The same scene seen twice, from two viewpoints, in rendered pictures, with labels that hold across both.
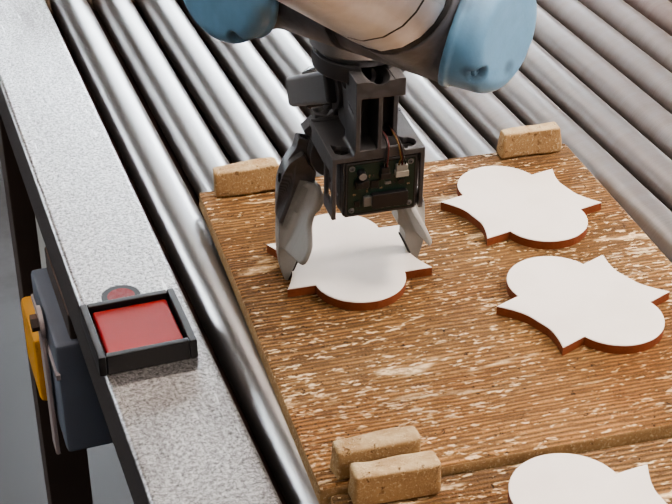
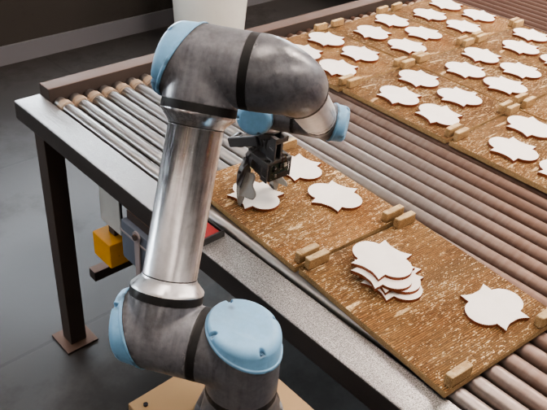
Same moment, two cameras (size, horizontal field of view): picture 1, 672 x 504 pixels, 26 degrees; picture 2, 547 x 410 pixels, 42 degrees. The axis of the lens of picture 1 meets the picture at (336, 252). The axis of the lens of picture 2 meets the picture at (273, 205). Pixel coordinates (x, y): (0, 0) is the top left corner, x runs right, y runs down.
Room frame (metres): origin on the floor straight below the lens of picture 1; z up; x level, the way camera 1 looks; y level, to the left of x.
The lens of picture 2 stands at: (-0.32, 0.57, 1.89)
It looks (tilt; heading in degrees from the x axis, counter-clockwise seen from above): 34 degrees down; 335
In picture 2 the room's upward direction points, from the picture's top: 4 degrees clockwise
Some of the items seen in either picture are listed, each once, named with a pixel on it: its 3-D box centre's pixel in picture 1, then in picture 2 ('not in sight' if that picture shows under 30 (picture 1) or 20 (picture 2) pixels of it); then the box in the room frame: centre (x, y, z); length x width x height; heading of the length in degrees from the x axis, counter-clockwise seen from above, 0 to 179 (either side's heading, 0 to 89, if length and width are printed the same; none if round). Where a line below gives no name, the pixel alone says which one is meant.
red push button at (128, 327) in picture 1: (138, 332); (201, 232); (0.92, 0.15, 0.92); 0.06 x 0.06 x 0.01; 19
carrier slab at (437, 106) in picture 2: not in sight; (427, 96); (1.36, -0.74, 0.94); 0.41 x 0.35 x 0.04; 19
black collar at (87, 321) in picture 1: (137, 330); (201, 231); (0.92, 0.15, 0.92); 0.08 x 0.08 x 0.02; 19
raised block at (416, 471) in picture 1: (394, 478); (317, 259); (0.72, -0.04, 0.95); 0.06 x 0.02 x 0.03; 104
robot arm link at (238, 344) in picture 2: not in sight; (238, 351); (0.40, 0.26, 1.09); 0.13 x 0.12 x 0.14; 52
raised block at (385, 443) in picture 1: (375, 453); (307, 253); (0.75, -0.03, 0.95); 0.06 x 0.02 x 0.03; 106
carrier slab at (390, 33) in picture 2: not in sight; (398, 32); (1.87, -0.94, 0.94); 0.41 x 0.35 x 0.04; 20
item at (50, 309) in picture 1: (95, 354); (150, 245); (1.11, 0.23, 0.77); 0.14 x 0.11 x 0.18; 19
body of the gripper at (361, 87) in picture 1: (362, 122); (268, 150); (0.97, -0.02, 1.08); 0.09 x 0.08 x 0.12; 16
